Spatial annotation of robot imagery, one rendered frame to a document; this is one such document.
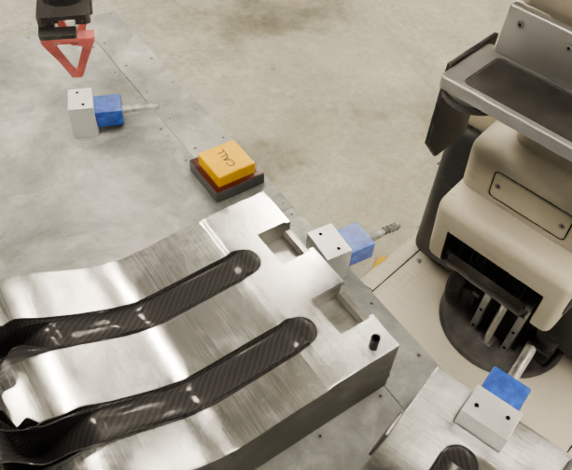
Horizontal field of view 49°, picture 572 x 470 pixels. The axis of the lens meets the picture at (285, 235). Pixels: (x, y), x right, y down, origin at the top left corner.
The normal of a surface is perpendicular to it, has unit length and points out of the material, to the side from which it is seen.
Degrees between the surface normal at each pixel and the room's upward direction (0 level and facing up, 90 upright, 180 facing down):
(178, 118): 0
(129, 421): 28
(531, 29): 90
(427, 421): 0
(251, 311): 2
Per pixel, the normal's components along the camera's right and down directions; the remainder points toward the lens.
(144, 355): 0.36, -0.75
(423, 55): 0.05, -0.65
